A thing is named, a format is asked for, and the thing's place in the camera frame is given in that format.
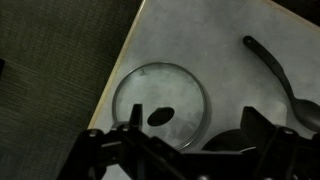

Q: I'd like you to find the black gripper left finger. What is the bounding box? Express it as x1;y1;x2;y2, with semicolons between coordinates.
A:
58;103;188;180

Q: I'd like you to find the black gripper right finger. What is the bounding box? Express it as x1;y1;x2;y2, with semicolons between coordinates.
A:
241;106;320;180

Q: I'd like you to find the glass lid with black knob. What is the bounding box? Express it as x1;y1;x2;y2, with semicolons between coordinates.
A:
111;61;212;152

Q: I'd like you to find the black cooking pot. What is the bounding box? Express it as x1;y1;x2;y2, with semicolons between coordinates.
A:
201;128;258;155

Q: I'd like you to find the black plastic serving spoon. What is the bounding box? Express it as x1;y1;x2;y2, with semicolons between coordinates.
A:
242;35;320;133

